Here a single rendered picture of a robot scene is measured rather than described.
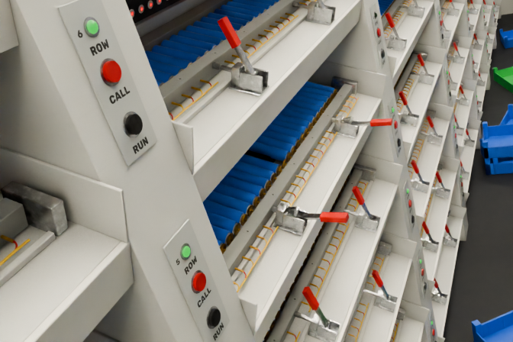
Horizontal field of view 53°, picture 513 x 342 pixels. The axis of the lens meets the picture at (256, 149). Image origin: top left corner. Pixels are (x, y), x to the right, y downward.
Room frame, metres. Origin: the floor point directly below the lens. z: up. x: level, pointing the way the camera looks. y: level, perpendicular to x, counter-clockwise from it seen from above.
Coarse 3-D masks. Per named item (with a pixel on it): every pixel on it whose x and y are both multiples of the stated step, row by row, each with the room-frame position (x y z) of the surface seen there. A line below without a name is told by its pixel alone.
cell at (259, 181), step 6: (228, 174) 0.68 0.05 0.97; (234, 174) 0.67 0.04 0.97; (240, 174) 0.67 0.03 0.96; (246, 174) 0.67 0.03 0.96; (252, 174) 0.67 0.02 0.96; (246, 180) 0.66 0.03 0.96; (252, 180) 0.66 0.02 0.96; (258, 180) 0.66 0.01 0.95; (264, 180) 0.65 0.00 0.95; (264, 186) 0.65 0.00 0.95
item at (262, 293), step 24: (336, 72) 0.97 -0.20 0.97; (360, 72) 0.94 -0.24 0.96; (360, 96) 0.94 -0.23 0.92; (360, 120) 0.85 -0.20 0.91; (336, 144) 0.77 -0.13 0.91; (360, 144) 0.81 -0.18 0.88; (312, 168) 0.71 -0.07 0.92; (336, 168) 0.71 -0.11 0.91; (312, 192) 0.65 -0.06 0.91; (336, 192) 0.69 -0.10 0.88; (264, 240) 0.56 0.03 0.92; (288, 240) 0.56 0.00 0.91; (312, 240) 0.59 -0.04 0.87; (264, 264) 0.52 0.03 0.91; (288, 264) 0.52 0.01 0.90; (240, 288) 0.48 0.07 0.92; (264, 288) 0.48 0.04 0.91; (288, 288) 0.52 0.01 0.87; (264, 312) 0.45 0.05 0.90; (264, 336) 0.46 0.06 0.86
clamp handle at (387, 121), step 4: (352, 120) 0.80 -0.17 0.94; (372, 120) 0.78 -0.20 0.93; (376, 120) 0.78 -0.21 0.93; (380, 120) 0.78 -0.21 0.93; (384, 120) 0.77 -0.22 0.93; (388, 120) 0.77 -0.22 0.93; (352, 124) 0.80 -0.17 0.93; (356, 124) 0.79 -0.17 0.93; (360, 124) 0.79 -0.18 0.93; (364, 124) 0.78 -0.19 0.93; (368, 124) 0.78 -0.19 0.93; (372, 124) 0.78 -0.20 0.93; (376, 124) 0.77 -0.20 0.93; (380, 124) 0.77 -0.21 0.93; (384, 124) 0.77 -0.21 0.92; (388, 124) 0.76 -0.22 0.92
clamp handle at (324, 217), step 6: (300, 216) 0.57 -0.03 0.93; (306, 216) 0.57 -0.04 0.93; (312, 216) 0.56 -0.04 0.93; (318, 216) 0.56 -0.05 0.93; (324, 216) 0.55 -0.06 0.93; (330, 216) 0.55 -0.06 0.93; (336, 216) 0.54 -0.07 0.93; (342, 216) 0.54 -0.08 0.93; (348, 216) 0.54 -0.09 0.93; (342, 222) 0.54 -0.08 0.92
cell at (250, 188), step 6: (222, 180) 0.66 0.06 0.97; (228, 180) 0.66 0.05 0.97; (234, 180) 0.65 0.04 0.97; (240, 180) 0.65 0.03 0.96; (234, 186) 0.65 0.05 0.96; (240, 186) 0.64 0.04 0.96; (246, 186) 0.64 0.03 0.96; (252, 186) 0.64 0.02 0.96; (258, 186) 0.64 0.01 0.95; (252, 192) 0.63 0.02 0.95; (258, 192) 0.63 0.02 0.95
